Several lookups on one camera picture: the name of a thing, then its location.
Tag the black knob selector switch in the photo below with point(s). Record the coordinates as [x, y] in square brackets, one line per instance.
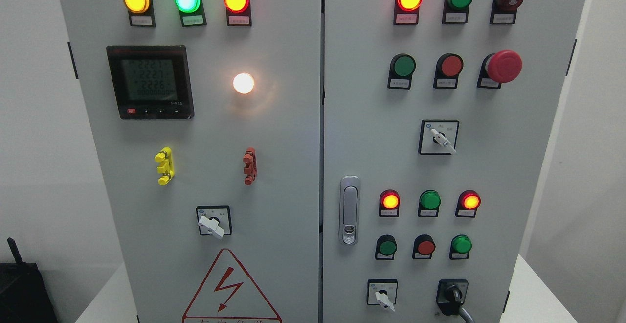
[451, 296]

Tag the red terminal connector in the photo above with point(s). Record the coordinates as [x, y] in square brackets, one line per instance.
[250, 165]

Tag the white lit indicator light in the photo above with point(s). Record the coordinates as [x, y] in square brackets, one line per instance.
[243, 83]

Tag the red indicator light lower left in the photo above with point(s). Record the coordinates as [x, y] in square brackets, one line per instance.
[389, 203]

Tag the green push button upper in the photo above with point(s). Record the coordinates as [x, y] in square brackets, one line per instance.
[401, 70]

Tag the green push button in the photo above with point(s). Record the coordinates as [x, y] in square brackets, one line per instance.
[401, 70]
[385, 248]

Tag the green push button lower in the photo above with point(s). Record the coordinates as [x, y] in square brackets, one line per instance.
[385, 248]

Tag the grey electrical cabinet left door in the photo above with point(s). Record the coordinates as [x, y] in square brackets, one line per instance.
[275, 221]

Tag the grey electrical cabinet door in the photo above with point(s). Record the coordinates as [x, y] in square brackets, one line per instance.
[275, 221]
[373, 132]

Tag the green indicator light lower middle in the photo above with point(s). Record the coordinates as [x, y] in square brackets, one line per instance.
[429, 204]

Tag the grey electrical cabinet right door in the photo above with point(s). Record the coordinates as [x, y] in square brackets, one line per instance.
[373, 132]

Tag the yellow terminal connector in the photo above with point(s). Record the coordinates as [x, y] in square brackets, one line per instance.
[165, 161]

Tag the red push button lower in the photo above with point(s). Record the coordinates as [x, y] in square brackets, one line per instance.
[423, 248]

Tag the red push button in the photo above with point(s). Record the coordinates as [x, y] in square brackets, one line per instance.
[447, 71]
[423, 248]

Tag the red push button upper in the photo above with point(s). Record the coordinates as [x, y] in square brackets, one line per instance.
[447, 71]

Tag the red indicator light lower right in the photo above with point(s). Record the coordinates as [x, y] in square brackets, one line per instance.
[467, 204]

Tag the red indicator light left door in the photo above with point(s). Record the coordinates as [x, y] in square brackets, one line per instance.
[238, 12]

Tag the red triangle warning sticker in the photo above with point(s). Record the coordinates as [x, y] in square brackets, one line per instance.
[228, 294]

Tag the black digital power meter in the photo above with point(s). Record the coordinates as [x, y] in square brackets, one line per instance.
[151, 81]

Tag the red indicator light top right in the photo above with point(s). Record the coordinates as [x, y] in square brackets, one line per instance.
[406, 12]

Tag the green illuminated button lower right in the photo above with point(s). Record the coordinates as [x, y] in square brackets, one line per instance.
[460, 247]

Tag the lit green indicator light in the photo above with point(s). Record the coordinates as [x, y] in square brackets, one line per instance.
[191, 13]

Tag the red emergency stop button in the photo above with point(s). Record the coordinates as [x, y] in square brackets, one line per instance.
[499, 68]

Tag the green indicator light top right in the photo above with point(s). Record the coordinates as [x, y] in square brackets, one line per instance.
[455, 11]

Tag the yellow indicator light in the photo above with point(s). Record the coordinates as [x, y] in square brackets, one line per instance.
[140, 13]

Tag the black box with antenna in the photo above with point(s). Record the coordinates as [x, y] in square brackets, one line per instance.
[23, 297]

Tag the silver door lock handle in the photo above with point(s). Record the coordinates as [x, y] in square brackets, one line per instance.
[348, 209]

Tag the white selector switch left door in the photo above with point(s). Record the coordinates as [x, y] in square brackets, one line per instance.
[214, 220]

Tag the white selector switch upper right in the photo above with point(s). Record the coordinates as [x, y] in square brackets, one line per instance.
[438, 136]

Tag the white selector switch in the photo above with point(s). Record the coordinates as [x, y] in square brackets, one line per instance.
[383, 293]
[438, 136]

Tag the white selector switch bottom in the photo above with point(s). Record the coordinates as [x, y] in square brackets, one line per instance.
[383, 293]

